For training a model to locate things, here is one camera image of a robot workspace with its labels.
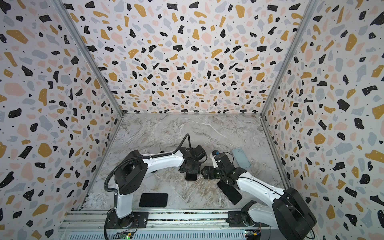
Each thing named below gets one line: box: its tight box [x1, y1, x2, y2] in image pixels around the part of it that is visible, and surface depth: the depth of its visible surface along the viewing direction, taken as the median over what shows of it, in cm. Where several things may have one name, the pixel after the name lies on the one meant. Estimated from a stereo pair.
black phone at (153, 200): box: [139, 193, 169, 208], surface depth 82 cm
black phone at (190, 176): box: [185, 172, 197, 181], surface depth 89 cm
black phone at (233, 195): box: [217, 180, 243, 205], surface depth 84 cm
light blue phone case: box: [232, 147, 251, 169], surface depth 101 cm
